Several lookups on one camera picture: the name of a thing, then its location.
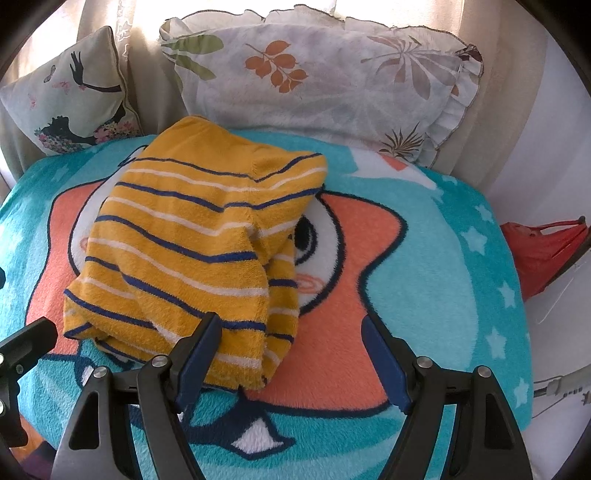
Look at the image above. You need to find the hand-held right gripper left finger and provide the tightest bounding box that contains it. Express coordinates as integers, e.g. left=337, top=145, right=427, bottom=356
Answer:
left=51, top=311, right=225, bottom=480

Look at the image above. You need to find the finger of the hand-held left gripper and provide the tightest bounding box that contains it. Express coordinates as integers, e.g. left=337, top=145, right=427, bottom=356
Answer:
left=0, top=318, right=59, bottom=448

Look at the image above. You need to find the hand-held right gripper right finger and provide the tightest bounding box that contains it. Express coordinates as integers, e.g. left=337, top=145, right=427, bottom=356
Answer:
left=361, top=315, right=536, bottom=480

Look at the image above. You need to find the teal cartoon star blanket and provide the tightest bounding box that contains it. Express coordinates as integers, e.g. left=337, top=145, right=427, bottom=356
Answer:
left=0, top=131, right=536, bottom=480

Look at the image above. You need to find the white printed bed sheet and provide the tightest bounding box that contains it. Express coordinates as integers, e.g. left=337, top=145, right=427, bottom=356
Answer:
left=480, top=39, right=591, bottom=467

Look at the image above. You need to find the small figure print cushion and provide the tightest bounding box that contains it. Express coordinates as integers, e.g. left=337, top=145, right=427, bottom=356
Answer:
left=0, top=25, right=143, bottom=158

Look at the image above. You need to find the leaf print ruffled pillow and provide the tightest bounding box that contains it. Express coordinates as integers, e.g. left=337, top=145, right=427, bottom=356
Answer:
left=159, top=4, right=485, bottom=169

